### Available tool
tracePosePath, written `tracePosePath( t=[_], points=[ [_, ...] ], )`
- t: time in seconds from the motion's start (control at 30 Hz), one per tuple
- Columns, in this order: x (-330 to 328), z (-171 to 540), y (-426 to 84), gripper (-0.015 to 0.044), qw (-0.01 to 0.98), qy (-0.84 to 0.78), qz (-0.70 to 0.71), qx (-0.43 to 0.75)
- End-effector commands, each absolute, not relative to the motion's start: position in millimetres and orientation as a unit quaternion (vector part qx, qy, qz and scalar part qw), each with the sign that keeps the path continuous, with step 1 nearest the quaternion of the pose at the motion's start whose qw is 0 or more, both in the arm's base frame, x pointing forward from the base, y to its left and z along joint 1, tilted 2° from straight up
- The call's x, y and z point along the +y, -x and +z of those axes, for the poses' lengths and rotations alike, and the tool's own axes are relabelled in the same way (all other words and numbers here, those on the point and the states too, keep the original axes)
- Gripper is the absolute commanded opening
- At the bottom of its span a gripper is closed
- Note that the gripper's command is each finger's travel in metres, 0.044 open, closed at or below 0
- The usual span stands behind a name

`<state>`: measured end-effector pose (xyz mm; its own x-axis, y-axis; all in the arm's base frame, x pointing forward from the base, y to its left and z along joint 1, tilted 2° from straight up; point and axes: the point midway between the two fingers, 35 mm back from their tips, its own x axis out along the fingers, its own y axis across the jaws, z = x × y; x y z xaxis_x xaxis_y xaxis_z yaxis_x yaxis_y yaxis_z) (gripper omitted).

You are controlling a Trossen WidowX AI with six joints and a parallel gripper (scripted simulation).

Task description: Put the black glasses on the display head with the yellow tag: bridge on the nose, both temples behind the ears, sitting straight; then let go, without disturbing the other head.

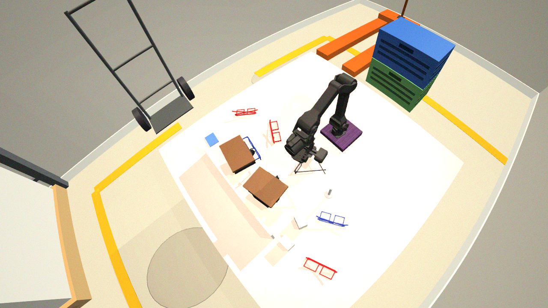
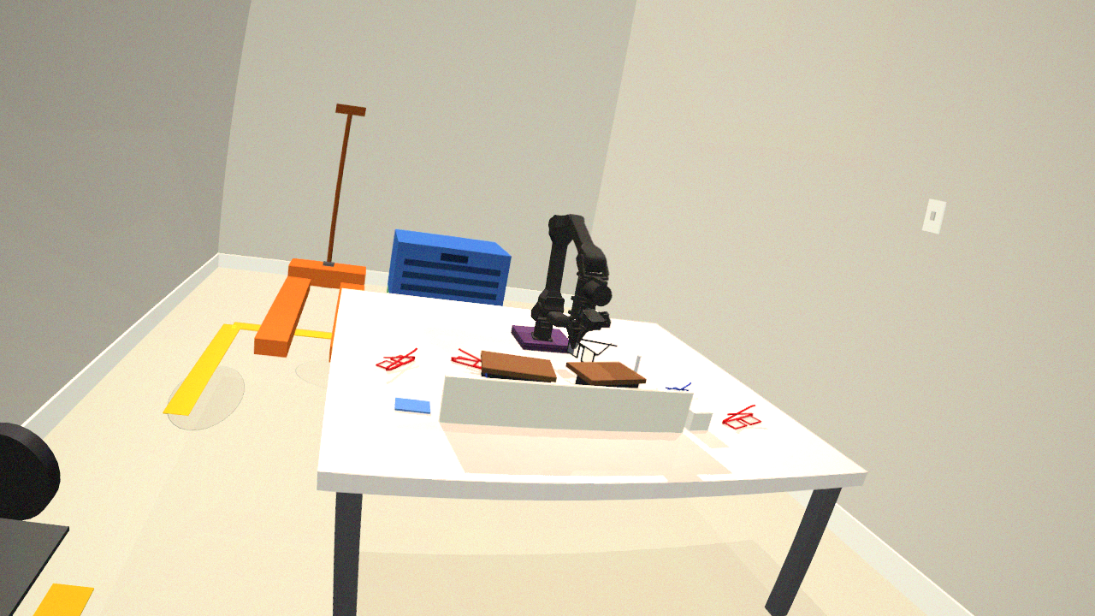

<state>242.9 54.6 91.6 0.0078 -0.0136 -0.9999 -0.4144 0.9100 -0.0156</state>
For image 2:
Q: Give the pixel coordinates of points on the grey rectangular panel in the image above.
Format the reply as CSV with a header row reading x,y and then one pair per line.
x,y
549,405

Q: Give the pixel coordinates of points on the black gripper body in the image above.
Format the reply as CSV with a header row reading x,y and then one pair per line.
x,y
560,320

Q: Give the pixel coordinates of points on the light blue flat block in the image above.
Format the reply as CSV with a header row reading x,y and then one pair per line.
x,y
408,405

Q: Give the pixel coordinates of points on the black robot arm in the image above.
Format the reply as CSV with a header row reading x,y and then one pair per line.
x,y
593,286

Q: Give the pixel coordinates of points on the black glasses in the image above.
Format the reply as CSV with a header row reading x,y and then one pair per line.
x,y
588,355

